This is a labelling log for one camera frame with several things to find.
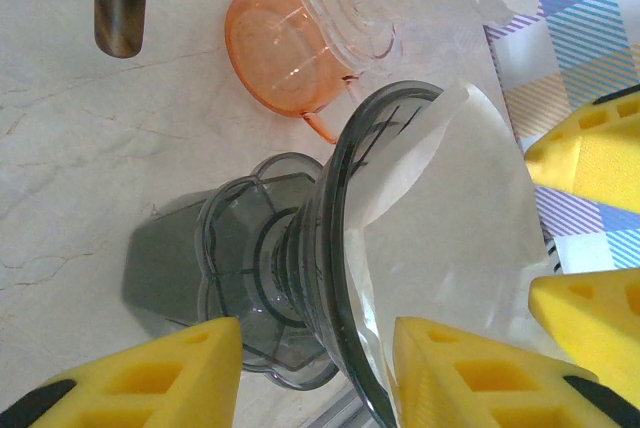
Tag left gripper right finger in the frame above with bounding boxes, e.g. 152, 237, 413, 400
392, 316, 640, 428

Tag orange glass server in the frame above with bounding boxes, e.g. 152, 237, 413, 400
223, 0, 364, 145

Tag grey glass coffee dripper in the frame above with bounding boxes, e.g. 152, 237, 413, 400
196, 79, 447, 428

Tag clear glass coffee dripper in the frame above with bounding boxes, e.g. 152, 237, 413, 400
292, 0, 506, 77

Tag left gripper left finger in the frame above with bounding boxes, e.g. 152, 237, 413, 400
0, 316, 245, 428

